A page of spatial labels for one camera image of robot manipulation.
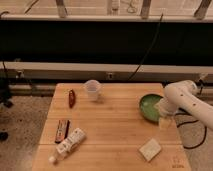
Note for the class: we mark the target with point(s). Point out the white plastic bottle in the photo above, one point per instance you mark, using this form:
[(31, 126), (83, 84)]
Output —
[(64, 148)]

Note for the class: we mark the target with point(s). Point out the white square sponge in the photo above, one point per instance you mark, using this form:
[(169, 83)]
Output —
[(150, 149)]

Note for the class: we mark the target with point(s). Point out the clear plastic cup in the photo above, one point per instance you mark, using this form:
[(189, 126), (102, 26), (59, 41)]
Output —
[(92, 88)]

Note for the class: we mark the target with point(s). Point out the green ceramic bowl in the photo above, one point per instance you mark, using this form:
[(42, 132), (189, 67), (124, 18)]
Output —
[(147, 107)]

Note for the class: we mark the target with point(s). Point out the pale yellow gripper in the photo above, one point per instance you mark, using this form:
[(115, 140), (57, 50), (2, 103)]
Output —
[(164, 123)]

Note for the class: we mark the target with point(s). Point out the dark red snack bar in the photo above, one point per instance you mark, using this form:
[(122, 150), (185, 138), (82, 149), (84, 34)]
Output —
[(62, 130)]

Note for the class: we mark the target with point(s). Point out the small red brown object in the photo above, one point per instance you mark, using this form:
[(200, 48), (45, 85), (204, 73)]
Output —
[(71, 98)]

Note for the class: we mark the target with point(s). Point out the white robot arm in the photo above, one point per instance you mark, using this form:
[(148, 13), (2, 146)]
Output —
[(182, 94)]

